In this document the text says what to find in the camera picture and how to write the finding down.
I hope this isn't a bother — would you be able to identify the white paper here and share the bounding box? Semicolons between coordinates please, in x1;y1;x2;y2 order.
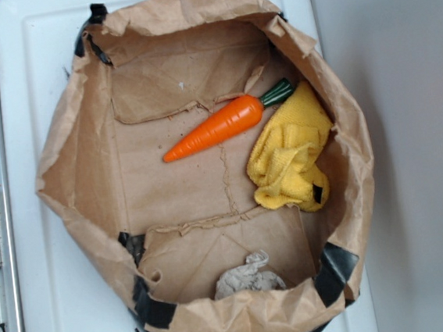
214;250;287;300

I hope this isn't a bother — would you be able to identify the brown paper bag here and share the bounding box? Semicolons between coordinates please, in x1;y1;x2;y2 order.
36;0;374;332

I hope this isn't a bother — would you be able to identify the orange toy carrot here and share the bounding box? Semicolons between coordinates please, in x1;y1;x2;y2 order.
163;78;295;162

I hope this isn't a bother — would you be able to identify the yellow microfiber cloth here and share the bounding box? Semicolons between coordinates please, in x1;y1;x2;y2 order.
246;81;333;212

